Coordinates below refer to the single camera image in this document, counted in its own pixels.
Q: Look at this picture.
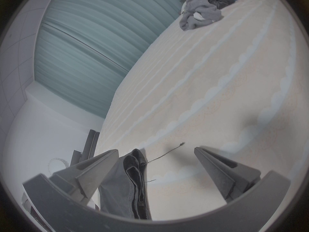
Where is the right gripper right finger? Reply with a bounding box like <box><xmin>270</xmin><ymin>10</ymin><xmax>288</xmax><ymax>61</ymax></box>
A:
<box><xmin>194</xmin><ymin>146</ymin><xmax>261</xmax><ymax>201</ymax></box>

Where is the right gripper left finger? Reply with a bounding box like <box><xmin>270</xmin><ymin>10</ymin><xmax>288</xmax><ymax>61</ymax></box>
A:
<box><xmin>49</xmin><ymin>149</ymin><xmax>120</xmax><ymax>206</ymax></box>

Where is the bed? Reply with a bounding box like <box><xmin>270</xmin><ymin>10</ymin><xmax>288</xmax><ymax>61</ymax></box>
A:
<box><xmin>93</xmin><ymin>0</ymin><xmax>307</xmax><ymax>223</ymax></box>

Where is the black chest of drawers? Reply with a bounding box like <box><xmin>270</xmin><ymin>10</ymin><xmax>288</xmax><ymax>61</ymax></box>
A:
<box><xmin>70</xmin><ymin>129</ymin><xmax>100</xmax><ymax>166</ymax></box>

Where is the blue-green curtain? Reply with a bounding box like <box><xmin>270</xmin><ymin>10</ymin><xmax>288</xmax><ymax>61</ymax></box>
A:
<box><xmin>42</xmin><ymin>0</ymin><xmax>191</xmax><ymax>71</ymax></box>
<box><xmin>33</xmin><ymin>23</ymin><xmax>131</xmax><ymax>119</ymax></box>

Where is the grey garment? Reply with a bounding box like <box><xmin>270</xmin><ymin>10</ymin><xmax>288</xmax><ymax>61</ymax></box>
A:
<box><xmin>179</xmin><ymin>0</ymin><xmax>222</xmax><ymax>31</ymax></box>

